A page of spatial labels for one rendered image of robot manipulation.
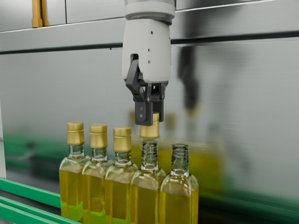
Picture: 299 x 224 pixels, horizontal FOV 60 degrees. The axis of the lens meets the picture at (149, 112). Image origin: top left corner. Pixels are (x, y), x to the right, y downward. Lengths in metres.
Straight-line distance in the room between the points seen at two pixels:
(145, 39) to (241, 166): 0.31
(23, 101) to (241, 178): 0.69
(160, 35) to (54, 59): 0.44
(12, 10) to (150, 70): 0.63
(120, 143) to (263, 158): 0.27
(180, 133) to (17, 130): 0.59
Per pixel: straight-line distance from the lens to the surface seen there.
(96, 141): 0.52
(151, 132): 0.45
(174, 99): 0.56
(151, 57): 0.41
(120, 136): 0.48
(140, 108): 0.43
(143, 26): 0.41
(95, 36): 0.68
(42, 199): 0.76
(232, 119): 0.54
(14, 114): 0.97
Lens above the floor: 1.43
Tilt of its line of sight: 8 degrees down
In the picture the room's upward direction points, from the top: straight up
